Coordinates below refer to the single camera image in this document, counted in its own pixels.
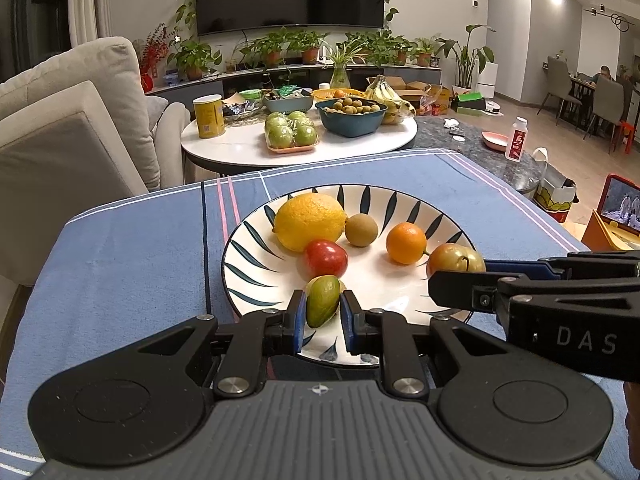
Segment grey dining chair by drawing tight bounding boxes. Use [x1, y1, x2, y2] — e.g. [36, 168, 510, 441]
[537, 56, 583, 123]
[584, 76, 626, 155]

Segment orange-yellow plum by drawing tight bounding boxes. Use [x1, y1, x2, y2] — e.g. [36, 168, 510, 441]
[385, 222, 430, 265]

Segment tall leafy floor plant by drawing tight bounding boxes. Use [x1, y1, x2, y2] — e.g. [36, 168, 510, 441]
[435, 24, 497, 90]

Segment blue striped tablecloth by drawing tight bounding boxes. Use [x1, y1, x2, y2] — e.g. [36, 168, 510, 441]
[0, 147, 626, 476]

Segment yellow can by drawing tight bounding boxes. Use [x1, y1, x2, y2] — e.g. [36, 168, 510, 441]
[193, 94, 226, 139]

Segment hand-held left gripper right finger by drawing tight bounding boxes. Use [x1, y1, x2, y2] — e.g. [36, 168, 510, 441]
[341, 292, 508, 401]

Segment dark snack packets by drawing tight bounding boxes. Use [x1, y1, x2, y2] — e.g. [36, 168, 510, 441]
[221, 101, 265, 122]

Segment dining table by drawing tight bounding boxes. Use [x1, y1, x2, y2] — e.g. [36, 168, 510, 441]
[570, 76, 601, 126]

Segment banana bunch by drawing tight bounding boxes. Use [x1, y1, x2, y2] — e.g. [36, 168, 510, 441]
[363, 75, 417, 126]

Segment white leaf-striped plate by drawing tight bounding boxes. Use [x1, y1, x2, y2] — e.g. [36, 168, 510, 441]
[221, 183, 478, 370]

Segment red stool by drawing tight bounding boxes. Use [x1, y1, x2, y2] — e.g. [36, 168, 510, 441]
[612, 124, 638, 155]

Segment wrapped tray of green apples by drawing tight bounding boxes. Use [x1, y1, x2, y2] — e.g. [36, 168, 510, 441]
[263, 110, 321, 155]

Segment white round table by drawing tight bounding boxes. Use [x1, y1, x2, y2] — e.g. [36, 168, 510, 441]
[180, 102, 419, 171]

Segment black pendant lamp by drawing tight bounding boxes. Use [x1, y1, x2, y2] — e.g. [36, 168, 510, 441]
[590, 0, 632, 32]

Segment teal bowl with snacks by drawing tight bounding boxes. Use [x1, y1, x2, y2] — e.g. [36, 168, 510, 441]
[262, 91, 316, 115]

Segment white bottle with red label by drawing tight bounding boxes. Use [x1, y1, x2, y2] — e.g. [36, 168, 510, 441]
[504, 116, 530, 162]

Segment round brownish green fruit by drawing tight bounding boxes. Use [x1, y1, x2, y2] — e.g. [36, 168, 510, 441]
[344, 213, 380, 248]

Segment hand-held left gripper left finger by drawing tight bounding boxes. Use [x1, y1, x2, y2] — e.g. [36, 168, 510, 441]
[131, 290, 307, 402]

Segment dark window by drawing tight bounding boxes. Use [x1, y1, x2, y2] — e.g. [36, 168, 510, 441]
[0, 0, 71, 83]

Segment open cardboard box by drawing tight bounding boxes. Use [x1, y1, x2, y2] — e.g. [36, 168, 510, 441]
[367, 76, 433, 106]

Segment phone in red case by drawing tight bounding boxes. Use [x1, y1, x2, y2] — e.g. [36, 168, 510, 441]
[599, 173, 640, 235]

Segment yellow lemon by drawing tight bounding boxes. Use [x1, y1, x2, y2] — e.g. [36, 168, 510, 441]
[273, 192, 348, 253]

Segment red-green apple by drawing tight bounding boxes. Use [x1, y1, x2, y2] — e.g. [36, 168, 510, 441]
[426, 243, 487, 281]

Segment dark blue bowl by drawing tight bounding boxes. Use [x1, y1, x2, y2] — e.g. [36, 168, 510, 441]
[315, 99, 389, 139]

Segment green box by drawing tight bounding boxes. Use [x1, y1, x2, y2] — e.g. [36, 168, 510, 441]
[452, 91, 487, 115]

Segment white curtain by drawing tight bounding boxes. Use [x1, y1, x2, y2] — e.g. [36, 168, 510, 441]
[67, 0, 113, 46]

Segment pile of longans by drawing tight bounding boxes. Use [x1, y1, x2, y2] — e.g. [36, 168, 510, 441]
[322, 97, 382, 116]

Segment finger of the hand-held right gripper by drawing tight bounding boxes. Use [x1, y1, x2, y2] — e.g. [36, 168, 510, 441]
[428, 270, 531, 313]
[484, 252, 640, 280]

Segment glass vase with green plant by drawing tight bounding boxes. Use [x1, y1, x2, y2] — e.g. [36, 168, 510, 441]
[320, 42, 371, 90]

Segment dark marble round table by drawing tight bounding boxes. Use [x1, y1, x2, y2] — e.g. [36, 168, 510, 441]
[400, 115, 546, 196]

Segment white printed paper bag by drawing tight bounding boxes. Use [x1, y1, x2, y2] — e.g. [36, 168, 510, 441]
[531, 147, 580, 223]

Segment dark television cabinet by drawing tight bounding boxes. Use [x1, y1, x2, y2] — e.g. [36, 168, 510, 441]
[147, 62, 443, 106]

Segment beige armchair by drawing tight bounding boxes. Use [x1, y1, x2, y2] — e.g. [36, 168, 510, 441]
[0, 36, 192, 286]

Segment red berry bouquet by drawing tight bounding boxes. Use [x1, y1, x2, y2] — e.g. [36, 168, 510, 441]
[135, 22, 173, 93]

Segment small green mango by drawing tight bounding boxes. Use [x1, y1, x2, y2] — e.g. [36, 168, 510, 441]
[305, 274, 342, 329]

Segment potted green plant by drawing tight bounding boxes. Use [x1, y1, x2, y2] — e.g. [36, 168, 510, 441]
[390, 35, 418, 67]
[347, 30, 401, 67]
[240, 30, 296, 68]
[167, 37, 223, 81]
[295, 30, 331, 66]
[414, 36, 443, 68]

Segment yellow basket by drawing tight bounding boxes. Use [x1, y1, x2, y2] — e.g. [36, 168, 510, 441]
[311, 88, 367, 102]

